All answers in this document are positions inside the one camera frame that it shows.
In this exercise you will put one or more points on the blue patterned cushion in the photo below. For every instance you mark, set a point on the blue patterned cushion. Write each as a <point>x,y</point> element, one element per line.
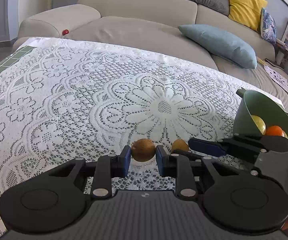
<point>268,27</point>

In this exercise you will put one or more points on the light blue pillow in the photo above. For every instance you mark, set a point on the light blue pillow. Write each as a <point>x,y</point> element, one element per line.
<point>221,43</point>

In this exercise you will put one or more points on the small red ball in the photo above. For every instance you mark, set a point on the small red ball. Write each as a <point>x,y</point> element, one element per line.
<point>65,32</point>

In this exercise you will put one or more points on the yellow-green apple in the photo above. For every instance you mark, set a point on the yellow-green apple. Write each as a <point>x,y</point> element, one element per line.
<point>259,123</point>

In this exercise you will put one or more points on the beige sectional sofa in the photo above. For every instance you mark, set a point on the beige sectional sofa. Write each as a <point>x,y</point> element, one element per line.
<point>152,25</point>

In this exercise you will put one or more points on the green plastic bowl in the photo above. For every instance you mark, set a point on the green plastic bowl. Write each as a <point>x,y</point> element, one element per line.
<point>256,103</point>

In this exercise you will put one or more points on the orange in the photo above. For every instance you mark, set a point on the orange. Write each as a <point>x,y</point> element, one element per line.
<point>274,131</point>

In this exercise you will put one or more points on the yellow lemon fruit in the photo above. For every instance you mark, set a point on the yellow lemon fruit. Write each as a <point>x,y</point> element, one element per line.
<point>284,134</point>

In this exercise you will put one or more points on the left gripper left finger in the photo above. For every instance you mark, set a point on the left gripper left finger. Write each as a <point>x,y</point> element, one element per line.
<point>59,197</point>

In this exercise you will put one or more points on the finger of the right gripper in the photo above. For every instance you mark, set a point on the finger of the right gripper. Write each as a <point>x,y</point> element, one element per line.
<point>189,155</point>
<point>206,147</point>

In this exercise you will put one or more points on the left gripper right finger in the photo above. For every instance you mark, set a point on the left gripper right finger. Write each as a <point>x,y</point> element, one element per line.
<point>232,199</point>

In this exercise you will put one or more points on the printed paper sheet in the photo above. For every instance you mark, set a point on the printed paper sheet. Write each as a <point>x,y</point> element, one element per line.
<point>277,78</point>

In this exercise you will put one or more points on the yellow cushion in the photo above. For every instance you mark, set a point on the yellow cushion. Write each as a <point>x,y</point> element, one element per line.
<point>246,12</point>

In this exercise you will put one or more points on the brown kiwi fruit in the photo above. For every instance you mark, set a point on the brown kiwi fruit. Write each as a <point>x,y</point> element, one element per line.
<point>180,144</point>
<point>143,150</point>

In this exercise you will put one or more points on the white lace tablecloth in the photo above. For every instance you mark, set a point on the white lace tablecloth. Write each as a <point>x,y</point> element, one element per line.
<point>63,99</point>

